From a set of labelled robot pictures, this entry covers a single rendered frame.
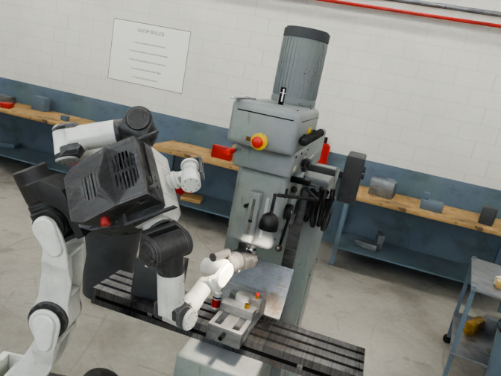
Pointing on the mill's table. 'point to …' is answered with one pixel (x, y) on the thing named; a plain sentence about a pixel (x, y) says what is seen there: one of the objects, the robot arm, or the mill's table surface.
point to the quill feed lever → (285, 224)
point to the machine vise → (234, 324)
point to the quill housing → (268, 239)
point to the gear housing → (269, 160)
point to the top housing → (271, 124)
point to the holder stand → (147, 280)
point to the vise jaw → (232, 306)
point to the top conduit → (311, 137)
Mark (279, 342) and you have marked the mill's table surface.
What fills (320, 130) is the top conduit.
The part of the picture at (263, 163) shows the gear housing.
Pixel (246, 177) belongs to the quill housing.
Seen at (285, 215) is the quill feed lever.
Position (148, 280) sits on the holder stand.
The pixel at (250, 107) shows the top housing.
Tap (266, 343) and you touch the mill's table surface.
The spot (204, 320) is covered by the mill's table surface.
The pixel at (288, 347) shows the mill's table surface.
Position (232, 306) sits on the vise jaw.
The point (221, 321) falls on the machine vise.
